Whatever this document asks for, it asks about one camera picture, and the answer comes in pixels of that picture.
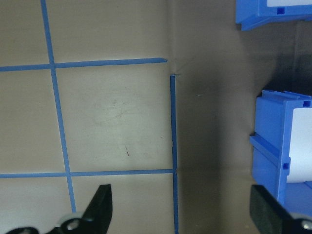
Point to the blue bin with mixed parts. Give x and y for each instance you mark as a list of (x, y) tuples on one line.
[(270, 117)]

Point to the blue bin with black capacitors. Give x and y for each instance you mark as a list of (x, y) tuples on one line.
[(256, 19)]

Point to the white bin liner sheet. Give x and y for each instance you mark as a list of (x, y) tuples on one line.
[(303, 146)]

